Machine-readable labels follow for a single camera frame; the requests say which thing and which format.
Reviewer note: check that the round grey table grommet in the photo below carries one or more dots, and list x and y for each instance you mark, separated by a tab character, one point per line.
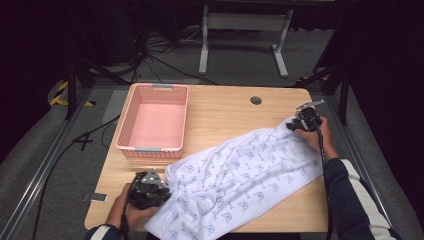
256	100

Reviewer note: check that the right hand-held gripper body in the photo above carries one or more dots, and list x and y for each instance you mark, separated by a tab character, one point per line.
310	118

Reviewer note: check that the person's right hand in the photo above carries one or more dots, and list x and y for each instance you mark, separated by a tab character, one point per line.
316	140

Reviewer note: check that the person's left hand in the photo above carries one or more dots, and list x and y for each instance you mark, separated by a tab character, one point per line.
133	216

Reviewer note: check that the white patterned towel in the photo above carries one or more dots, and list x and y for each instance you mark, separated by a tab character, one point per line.
240	176

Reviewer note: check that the aluminium floor rail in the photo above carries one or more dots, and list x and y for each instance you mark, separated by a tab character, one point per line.
40	173
350	140

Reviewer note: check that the grey metal desk frame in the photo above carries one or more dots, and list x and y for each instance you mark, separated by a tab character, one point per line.
245	21

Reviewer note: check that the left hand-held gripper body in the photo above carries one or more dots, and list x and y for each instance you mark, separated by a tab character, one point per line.
146	193

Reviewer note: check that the black metal stand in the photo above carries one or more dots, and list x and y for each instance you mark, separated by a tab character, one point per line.
344	96
71	90

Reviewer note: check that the yellow black hazard tape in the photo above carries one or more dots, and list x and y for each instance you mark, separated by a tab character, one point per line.
57	99

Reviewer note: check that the grey floor tape patch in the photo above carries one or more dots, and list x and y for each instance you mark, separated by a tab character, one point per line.
96	197

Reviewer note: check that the pink plastic basket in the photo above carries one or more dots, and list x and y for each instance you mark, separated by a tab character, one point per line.
156	123

